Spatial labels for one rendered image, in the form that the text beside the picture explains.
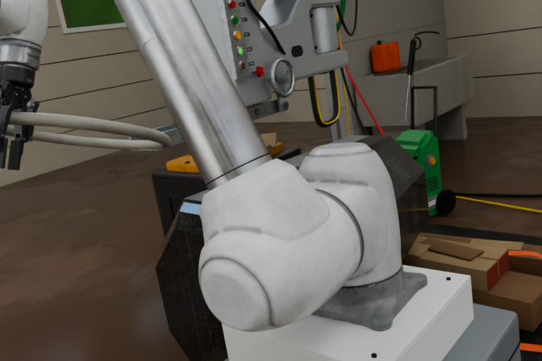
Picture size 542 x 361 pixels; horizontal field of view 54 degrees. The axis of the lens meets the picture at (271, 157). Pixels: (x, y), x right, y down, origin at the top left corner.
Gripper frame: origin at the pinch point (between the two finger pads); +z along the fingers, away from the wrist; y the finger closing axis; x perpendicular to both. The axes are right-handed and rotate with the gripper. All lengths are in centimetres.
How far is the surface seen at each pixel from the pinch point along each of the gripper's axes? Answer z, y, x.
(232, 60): -40, 65, -23
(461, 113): -103, 480, -84
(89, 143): -8.3, 41.2, 12.1
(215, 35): -49, 64, -17
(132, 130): -8.6, 15.0, -22.7
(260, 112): -28, 90, -24
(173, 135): -12, 49, -13
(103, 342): 82, 136, 71
